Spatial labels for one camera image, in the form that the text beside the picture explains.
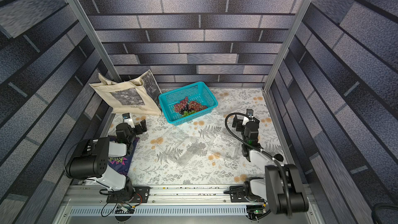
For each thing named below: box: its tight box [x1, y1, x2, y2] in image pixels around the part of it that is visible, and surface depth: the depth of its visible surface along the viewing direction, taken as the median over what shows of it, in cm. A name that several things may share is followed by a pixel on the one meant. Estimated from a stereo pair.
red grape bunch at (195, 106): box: [188, 100, 208, 112], surface depth 105 cm
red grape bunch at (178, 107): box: [174, 96, 189, 113], surface depth 109 cm
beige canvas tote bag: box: [89, 69, 163, 116], surface depth 94 cm
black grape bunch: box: [179, 104, 192, 116], surface depth 105 cm
